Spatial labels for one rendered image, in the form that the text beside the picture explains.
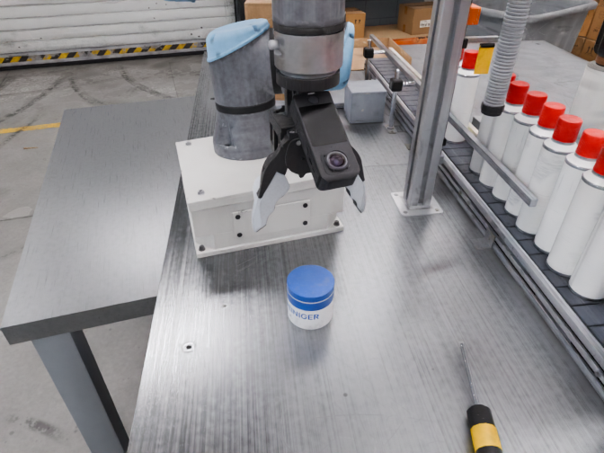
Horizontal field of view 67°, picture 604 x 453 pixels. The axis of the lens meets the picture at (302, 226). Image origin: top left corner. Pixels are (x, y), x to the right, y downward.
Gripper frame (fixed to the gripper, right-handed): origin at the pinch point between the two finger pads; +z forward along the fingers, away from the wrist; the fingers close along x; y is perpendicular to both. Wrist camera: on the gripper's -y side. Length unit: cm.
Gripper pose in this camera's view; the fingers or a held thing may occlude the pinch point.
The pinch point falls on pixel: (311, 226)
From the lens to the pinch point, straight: 60.3
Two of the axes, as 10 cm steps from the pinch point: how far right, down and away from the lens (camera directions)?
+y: -3.0, -5.7, 7.7
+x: -9.5, 1.8, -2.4
